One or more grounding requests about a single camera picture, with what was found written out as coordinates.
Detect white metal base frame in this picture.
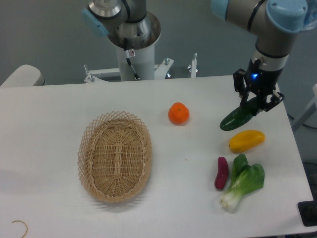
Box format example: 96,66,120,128
83,53,200,84

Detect green bok choy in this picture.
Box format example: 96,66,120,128
220,153,265,212

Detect yellow mango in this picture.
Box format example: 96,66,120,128
228,130,265,153

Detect oval woven wicker basket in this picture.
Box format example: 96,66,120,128
78,111,152,203

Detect orange tangerine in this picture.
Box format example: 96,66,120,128
168,102,190,125

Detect white rounded chair part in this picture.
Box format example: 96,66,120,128
0,64,47,88

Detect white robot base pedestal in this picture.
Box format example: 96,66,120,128
108,11,161,74

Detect tan rubber band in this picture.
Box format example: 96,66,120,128
12,220,29,237

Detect black cable on pedestal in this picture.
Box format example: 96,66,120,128
123,38,141,81

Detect purple sweet potato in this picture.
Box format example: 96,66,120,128
214,157,229,190

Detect black device at table edge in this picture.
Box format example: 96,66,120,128
298,201,317,227

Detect dark green cucumber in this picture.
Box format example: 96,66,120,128
219,97,258,131

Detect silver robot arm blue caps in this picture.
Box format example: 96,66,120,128
81,0,308,115

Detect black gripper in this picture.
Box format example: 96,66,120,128
233,57,284,116

